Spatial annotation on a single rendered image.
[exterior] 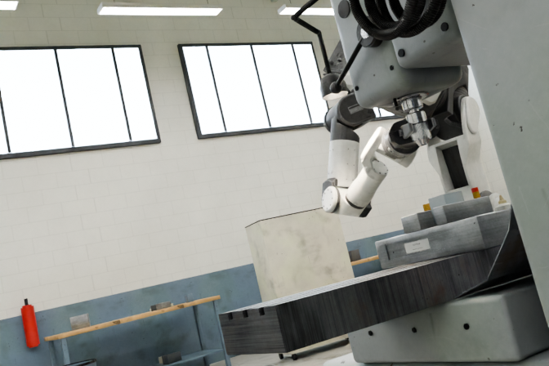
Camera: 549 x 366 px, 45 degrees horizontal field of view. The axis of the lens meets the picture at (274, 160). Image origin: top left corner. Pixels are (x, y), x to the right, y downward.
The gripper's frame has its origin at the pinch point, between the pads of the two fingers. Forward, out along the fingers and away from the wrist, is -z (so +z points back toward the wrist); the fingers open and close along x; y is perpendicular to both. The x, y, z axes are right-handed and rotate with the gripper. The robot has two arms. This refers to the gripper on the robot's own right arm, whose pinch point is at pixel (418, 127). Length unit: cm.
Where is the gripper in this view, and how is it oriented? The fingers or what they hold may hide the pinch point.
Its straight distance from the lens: 158.6
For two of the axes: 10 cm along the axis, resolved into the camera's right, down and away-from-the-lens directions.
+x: 9.7, -2.1, 1.3
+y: 2.3, 9.6, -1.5
